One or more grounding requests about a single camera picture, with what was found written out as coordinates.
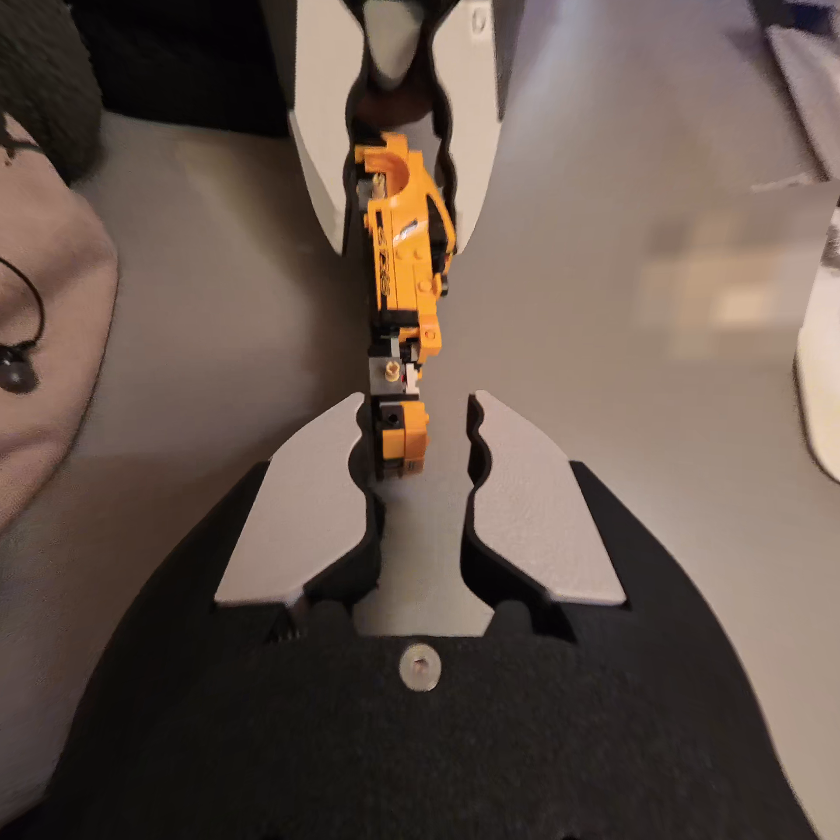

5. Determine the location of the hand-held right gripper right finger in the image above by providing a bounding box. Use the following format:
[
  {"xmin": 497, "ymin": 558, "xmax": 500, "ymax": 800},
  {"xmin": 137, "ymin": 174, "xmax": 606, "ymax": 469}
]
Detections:
[{"xmin": 461, "ymin": 390, "xmax": 629, "ymax": 608}]

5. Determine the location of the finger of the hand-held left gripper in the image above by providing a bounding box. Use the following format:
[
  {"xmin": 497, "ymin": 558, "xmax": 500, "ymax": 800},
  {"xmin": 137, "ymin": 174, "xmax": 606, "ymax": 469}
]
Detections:
[
  {"xmin": 427, "ymin": 0, "xmax": 505, "ymax": 255},
  {"xmin": 287, "ymin": 0, "xmax": 371, "ymax": 258}
]

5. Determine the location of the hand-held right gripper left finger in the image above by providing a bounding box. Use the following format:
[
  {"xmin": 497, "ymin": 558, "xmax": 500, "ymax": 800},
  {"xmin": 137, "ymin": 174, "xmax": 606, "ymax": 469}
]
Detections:
[{"xmin": 214, "ymin": 392, "xmax": 383, "ymax": 607}]

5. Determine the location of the orange toy brick car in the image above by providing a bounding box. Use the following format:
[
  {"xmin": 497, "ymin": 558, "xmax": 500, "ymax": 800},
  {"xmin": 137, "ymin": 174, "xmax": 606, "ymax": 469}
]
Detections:
[{"xmin": 354, "ymin": 131, "xmax": 458, "ymax": 483}]

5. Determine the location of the person's left hand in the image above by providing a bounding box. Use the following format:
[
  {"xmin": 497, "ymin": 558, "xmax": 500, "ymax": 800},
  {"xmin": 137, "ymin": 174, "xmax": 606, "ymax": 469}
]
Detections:
[{"xmin": 356, "ymin": 84, "xmax": 437, "ymax": 131}]

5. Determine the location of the white book stand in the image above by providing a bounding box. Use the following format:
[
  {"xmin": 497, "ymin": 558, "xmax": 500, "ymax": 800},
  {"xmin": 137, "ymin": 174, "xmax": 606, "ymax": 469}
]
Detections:
[{"xmin": 793, "ymin": 206, "xmax": 840, "ymax": 487}]

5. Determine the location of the black drawstring toggle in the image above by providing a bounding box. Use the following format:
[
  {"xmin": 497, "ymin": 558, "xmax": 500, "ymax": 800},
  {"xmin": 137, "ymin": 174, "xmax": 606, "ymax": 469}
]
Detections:
[{"xmin": 0, "ymin": 258, "xmax": 47, "ymax": 396}]

